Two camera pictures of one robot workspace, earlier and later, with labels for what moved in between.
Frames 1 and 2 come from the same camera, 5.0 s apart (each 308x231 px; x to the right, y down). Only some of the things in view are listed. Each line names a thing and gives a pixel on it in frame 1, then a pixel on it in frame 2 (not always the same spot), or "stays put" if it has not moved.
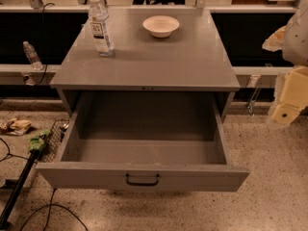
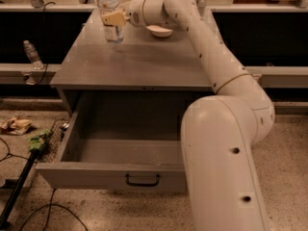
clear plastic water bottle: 99,20 → 108,1
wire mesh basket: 56,136 stays put
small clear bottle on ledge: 33,56 stays put
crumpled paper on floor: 15,127 stays put
